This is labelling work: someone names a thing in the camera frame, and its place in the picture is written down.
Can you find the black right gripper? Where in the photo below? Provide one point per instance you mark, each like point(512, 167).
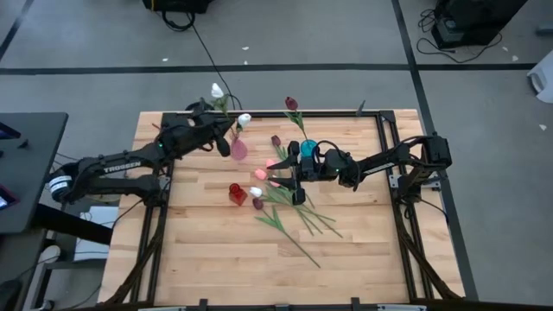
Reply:
point(313, 166)

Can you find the black desk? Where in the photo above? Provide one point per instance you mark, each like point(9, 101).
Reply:
point(30, 173)

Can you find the white box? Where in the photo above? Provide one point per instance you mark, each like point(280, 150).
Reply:
point(97, 233)

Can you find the black equipment case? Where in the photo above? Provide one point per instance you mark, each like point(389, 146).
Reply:
point(177, 5)

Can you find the white plastic container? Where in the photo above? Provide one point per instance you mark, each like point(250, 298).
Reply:
point(543, 82)

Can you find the red ribbed glass vase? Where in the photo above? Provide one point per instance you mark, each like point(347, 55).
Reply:
point(237, 196)

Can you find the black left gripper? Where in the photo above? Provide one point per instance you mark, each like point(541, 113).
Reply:
point(196, 129)

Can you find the black aluminium table frame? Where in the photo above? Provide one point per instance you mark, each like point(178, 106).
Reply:
point(302, 114)

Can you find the teal glass vase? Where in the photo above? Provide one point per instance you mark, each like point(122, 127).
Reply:
point(307, 149)

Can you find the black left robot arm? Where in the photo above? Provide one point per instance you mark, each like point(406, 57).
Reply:
point(125, 166)

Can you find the black computer tower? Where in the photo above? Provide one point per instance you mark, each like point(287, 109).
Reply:
point(475, 21)

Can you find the dark red artificial tulip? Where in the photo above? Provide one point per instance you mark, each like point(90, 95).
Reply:
point(258, 203)
point(275, 140)
point(291, 103)

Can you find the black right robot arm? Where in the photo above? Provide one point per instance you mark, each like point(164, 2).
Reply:
point(380, 164)

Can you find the dark screen device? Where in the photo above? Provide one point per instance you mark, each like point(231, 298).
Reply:
point(8, 131)
point(6, 198)

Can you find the white artificial tulip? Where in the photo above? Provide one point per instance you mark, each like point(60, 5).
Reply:
point(217, 90)
point(256, 192)
point(244, 119)

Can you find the purple ribbed glass vase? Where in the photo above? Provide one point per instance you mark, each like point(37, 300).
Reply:
point(239, 150)

